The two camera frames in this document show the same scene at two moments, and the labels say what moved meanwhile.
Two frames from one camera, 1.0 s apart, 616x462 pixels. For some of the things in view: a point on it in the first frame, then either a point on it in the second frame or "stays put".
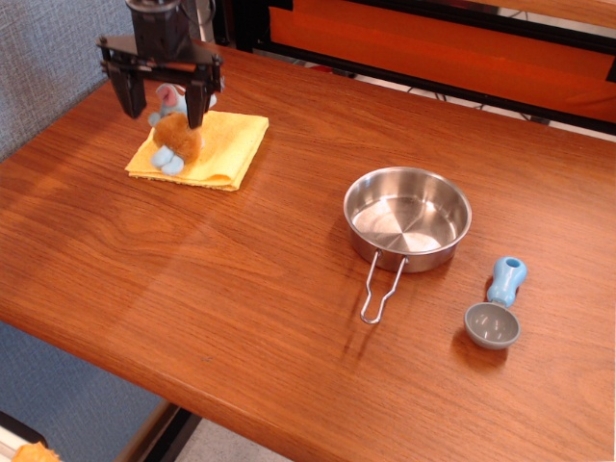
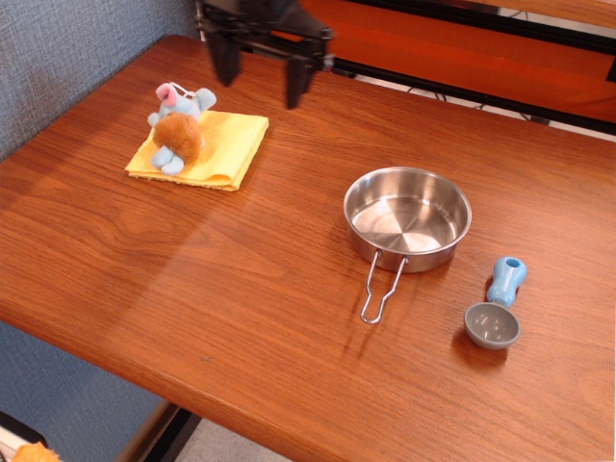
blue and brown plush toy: x=176 y=143 stays put
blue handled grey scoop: x=492 y=324 stays put
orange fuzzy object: x=35 y=452 stays put
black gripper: x=161 y=42 → x=284 y=27
